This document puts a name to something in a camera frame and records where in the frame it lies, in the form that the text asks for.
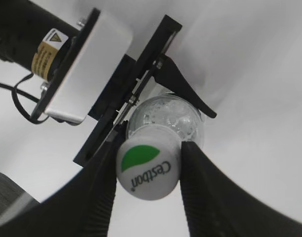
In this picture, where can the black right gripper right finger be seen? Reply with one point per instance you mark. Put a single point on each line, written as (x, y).
(217, 207)

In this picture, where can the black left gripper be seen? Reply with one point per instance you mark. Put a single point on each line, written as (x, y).
(127, 83)

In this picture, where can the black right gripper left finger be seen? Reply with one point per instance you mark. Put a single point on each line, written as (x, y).
(82, 208)

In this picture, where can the clear plastic water bottle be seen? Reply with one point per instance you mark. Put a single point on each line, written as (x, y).
(173, 112)

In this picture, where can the white green bottle cap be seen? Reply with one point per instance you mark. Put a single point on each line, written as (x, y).
(148, 163)

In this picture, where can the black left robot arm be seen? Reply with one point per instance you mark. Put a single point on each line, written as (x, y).
(39, 41)

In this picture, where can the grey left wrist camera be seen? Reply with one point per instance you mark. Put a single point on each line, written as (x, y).
(87, 68)

